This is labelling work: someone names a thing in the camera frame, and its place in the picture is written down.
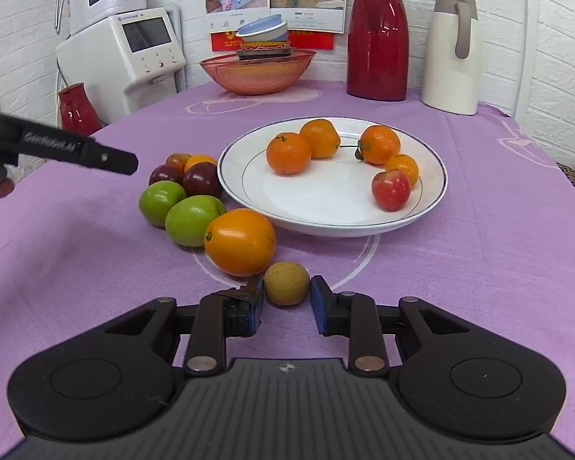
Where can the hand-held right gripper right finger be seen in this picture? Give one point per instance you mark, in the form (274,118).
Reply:
(318,311)

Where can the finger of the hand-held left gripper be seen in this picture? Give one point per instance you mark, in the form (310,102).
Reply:
(120,160)

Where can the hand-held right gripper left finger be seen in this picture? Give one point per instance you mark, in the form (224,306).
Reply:
(255,315)

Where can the small brown kiwi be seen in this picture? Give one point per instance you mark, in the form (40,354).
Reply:
(286,282)

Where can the dark purple plum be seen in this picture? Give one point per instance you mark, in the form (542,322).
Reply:
(202,179)
(164,174)

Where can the red yellow plum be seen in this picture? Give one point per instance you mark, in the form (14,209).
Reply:
(177,160)

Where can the green jujube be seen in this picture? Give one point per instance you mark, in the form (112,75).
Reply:
(159,202)
(194,220)

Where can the large orange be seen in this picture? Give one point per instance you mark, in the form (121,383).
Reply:
(239,242)

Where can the small yellowish orange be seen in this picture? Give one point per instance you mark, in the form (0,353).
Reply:
(200,162)

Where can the white plate with blue rim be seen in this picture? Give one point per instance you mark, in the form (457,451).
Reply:
(326,196)

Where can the red apple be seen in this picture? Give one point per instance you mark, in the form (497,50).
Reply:
(390,190)

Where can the orange with green stem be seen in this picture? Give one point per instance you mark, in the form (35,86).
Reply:
(288,153)

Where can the small red jug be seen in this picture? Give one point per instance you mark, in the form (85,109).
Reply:
(76,110)

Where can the white water dispenser with screen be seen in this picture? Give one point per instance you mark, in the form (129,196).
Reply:
(100,72)

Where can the purple tablecloth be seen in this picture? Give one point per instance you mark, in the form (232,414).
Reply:
(460,258)

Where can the red glass bowl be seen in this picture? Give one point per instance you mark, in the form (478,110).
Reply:
(258,77)

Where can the dark flat box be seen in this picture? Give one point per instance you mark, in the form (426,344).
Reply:
(263,55)

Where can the patterned flat box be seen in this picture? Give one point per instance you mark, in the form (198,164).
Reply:
(263,46)

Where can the white bowl with blue lid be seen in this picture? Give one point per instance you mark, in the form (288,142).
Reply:
(261,26)

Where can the red paper notice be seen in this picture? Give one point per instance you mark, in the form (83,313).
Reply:
(311,40)

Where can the red thermos jug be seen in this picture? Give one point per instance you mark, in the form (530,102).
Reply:
(376,43)

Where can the white thermos jug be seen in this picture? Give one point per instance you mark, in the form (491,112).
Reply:
(445,67)

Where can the white wall pipe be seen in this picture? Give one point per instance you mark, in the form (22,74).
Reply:
(527,33)

